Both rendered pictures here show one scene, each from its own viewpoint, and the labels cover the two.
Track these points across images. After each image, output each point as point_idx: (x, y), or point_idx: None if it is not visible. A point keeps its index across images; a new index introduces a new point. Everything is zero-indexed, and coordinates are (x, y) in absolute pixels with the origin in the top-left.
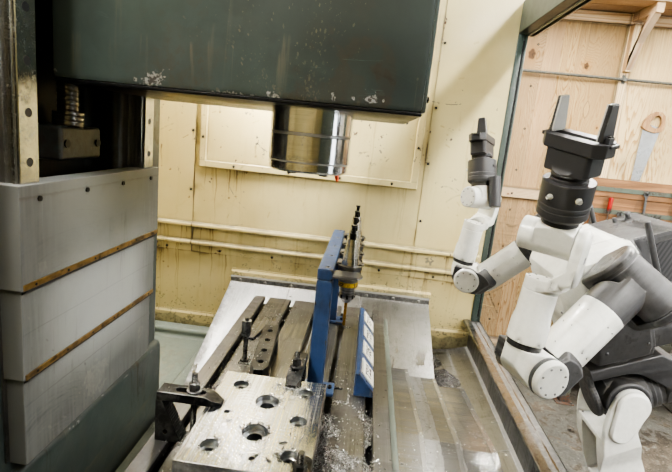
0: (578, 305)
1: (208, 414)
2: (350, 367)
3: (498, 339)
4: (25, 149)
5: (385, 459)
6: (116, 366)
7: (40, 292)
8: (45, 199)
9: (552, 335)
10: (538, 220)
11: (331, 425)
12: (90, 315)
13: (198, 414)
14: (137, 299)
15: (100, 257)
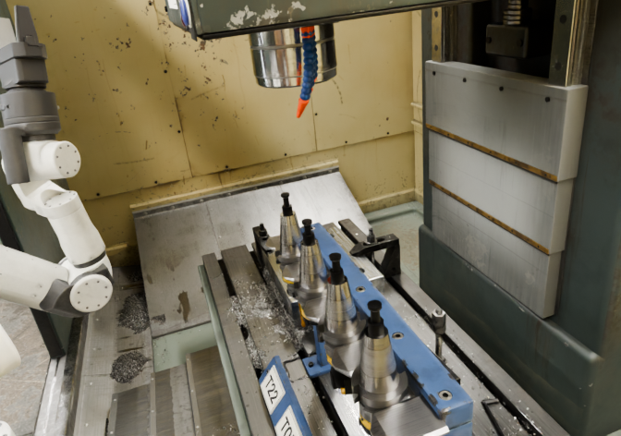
0: (7, 251)
1: (350, 247)
2: (310, 425)
3: (108, 270)
4: (434, 39)
5: (227, 326)
6: (496, 271)
7: (437, 137)
8: (437, 75)
9: (52, 265)
10: (55, 141)
11: (284, 331)
12: (468, 189)
13: (394, 292)
14: (519, 233)
15: (472, 146)
